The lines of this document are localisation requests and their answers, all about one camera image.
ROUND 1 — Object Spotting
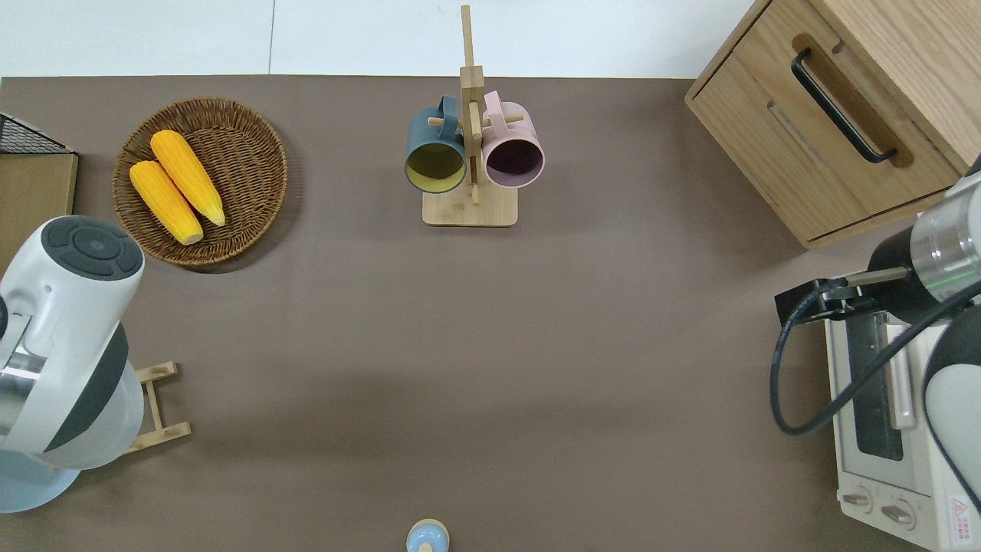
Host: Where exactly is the yellow corn cob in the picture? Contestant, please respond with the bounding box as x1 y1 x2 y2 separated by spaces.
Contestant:
129 159 205 246
149 129 227 228

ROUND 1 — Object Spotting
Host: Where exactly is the pink mug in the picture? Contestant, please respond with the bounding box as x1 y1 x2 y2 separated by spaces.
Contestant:
481 90 546 190

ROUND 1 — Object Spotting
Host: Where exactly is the dark teal mug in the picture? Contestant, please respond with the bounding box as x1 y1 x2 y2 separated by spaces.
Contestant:
404 95 468 195

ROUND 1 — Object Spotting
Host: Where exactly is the wooden plate rack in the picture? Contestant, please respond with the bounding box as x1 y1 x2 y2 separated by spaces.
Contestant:
121 360 192 455

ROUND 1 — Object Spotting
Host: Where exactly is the brown wicker basket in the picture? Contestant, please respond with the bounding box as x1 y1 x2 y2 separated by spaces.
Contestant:
113 97 290 268

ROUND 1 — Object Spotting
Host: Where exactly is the brown table mat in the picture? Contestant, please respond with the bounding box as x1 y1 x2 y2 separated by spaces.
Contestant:
0 74 981 552

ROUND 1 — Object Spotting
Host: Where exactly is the wooden drawer cabinet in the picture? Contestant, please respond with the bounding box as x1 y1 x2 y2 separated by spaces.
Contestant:
684 0 981 250

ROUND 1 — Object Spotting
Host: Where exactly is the black drawer handle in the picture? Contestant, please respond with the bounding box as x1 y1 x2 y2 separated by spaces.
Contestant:
791 48 897 164

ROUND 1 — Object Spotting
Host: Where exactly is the wooden mug tree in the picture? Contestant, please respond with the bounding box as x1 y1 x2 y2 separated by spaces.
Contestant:
422 5 520 228

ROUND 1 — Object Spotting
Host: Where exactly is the black wire grid storage box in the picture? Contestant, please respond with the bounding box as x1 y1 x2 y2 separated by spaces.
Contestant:
0 112 75 156

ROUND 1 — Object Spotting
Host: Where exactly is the wooden shelf board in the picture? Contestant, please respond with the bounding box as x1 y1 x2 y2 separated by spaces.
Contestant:
0 152 80 261

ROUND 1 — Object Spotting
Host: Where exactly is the gray round plate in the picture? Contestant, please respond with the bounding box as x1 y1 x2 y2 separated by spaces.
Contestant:
0 451 83 514

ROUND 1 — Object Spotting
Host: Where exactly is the white toaster oven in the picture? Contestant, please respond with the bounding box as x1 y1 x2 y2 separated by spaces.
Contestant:
824 310 981 552

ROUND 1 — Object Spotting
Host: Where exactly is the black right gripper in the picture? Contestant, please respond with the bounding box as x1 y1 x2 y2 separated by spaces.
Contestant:
774 278 871 327

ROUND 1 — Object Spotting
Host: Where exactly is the black cable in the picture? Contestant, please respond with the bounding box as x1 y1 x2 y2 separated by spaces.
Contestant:
769 280 981 436

